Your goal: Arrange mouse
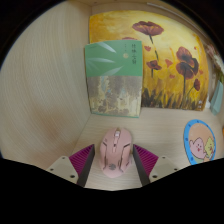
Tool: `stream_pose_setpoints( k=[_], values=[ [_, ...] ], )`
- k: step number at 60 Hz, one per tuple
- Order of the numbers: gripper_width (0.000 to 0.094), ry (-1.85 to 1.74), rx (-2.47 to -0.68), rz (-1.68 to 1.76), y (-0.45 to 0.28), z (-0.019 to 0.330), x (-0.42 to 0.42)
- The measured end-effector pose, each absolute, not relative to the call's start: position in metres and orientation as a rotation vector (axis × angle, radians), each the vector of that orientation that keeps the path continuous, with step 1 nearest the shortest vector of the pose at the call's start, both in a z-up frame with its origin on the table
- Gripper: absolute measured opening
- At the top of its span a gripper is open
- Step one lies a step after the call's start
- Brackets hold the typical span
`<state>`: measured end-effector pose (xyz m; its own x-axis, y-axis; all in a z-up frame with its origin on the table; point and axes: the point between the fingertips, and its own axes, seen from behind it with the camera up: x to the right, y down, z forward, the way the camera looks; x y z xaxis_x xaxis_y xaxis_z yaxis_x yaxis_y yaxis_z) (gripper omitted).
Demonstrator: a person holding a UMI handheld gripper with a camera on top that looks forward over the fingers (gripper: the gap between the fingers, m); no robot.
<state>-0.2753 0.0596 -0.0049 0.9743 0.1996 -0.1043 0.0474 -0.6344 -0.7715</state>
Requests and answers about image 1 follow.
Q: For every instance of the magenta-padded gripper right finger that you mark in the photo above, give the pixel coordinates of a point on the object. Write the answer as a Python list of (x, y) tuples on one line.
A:
[(146, 160)]

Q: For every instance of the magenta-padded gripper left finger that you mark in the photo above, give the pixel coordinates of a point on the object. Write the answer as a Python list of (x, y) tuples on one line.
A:
[(81, 159)]

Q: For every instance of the pink computer mouse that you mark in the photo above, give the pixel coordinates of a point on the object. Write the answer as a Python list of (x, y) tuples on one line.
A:
[(115, 154)]

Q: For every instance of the round blue-rimmed cartoon mouse pad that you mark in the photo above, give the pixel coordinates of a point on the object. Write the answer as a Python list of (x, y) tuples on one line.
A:
[(200, 141)]

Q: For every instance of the green cover book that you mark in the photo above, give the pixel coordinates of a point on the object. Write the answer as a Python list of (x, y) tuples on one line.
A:
[(113, 80)]

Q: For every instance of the pale teal vase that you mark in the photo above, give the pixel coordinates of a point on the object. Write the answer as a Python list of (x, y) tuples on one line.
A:
[(217, 98)]

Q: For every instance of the yellow poppy flower painting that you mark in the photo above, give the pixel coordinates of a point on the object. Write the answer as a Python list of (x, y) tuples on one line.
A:
[(170, 43)]

